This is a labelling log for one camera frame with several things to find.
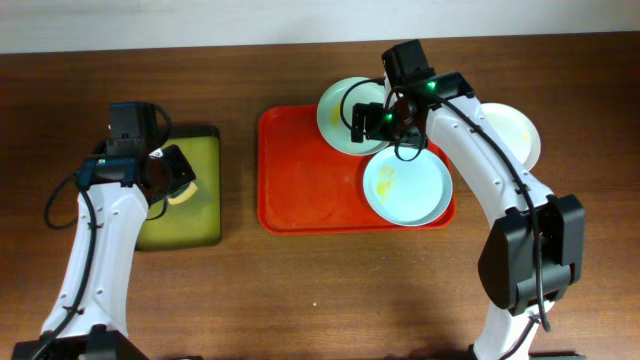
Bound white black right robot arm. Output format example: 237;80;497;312
346;70;586;359

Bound green yellow sponge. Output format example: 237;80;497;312
167;182;198;206

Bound white plate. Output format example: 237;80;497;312
481;103;541;170

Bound light green plate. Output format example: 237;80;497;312
316;77;389;156

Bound black sponge tray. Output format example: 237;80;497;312
136;125;221;252

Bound light blue plate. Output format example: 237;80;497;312
362;147;453;227

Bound red plastic tray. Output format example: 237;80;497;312
257;105;456;235

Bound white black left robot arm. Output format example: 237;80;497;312
12;145;195;359

